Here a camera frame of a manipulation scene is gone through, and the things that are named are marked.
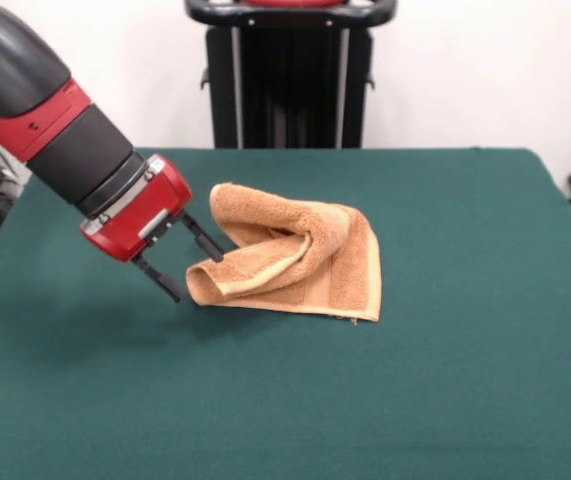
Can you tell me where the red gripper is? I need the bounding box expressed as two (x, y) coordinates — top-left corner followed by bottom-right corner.
(79, 154), (226, 304)

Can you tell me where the tan terry towel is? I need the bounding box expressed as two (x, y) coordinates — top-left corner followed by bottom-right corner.
(185, 181), (382, 323)

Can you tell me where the dark green table cloth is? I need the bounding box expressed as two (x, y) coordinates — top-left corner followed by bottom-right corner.
(0, 147), (571, 480)

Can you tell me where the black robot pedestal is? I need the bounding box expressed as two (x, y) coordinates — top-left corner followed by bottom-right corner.
(183, 0), (397, 150)

